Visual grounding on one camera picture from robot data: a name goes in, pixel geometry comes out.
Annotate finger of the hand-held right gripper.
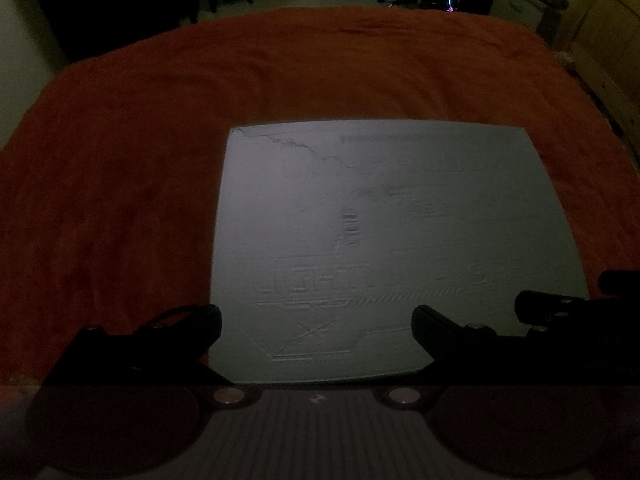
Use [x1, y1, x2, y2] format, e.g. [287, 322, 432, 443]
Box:
[515, 289, 640, 343]
[597, 270, 640, 306]

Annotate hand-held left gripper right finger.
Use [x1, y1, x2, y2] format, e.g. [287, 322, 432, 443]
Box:
[375, 304, 601, 407]

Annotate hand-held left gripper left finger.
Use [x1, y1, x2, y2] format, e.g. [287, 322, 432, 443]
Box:
[45, 304, 261, 409]

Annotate grey desk mat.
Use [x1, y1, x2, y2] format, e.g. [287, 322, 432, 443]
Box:
[209, 119, 589, 386]

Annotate orange cloth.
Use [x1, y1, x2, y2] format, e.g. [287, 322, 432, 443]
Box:
[0, 6, 640, 392]

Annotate wooden furniture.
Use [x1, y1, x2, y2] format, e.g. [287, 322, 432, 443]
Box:
[550, 0, 640, 153]

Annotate white cabinet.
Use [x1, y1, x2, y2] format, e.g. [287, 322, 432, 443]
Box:
[489, 0, 568, 38]

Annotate dark furniture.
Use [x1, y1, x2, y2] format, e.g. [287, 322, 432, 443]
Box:
[25, 0, 198, 63]

